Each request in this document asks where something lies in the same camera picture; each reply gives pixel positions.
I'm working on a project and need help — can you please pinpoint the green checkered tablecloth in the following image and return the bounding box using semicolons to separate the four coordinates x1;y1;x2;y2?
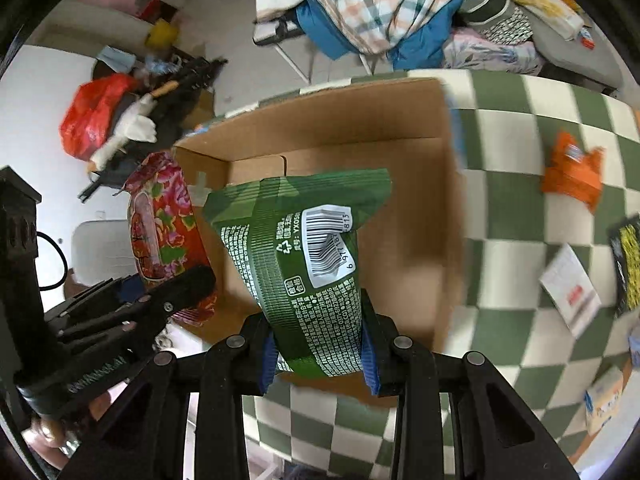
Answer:
242;68;640;480

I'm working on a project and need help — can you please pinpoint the black shoe wipes packet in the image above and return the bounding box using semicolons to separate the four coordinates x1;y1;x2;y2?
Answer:
608;214;640;315

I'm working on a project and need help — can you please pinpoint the orange wipes packet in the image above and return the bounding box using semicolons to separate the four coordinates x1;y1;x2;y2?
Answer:
540;131;605;214

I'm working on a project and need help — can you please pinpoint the red floral packet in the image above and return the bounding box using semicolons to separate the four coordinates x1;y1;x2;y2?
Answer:
121;149;219;328

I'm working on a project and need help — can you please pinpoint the black tripod pile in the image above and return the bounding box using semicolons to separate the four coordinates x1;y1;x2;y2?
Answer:
78;58;228;203

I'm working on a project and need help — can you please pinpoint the folding bed frame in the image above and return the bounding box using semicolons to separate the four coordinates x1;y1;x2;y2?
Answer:
252;18;380;86

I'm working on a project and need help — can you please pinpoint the yellow snack bag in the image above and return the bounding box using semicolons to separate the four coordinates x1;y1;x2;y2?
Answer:
514;0;585;41

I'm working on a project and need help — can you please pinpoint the grey chair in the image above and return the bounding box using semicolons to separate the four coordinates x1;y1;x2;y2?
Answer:
519;0;623;92

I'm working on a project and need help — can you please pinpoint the yellow bin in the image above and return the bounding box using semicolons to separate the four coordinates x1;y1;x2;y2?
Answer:
144;18;180;51

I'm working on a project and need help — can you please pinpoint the white cigarette carton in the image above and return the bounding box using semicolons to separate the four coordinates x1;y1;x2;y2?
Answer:
539;244;602;339

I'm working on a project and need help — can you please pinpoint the floral folded quilt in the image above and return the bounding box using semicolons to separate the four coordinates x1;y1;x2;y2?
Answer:
442;27;544;76

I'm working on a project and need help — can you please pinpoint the black white patterned cushion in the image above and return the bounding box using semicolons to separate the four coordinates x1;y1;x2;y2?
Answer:
459;0;533;46

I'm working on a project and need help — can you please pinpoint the red plastic bag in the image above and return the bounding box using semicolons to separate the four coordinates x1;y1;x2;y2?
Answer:
58;73;139;162

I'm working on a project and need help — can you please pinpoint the black stand post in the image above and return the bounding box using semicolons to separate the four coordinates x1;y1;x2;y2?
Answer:
0;164;51;380

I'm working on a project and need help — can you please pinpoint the brown cardboard box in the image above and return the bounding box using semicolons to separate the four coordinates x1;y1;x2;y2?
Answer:
174;77;463;398

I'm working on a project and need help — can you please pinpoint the green wipes packet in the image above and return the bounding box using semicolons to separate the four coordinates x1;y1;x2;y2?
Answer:
203;169;392;378

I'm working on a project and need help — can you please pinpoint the white goose plush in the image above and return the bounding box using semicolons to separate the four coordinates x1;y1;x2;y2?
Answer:
87;80;179;174

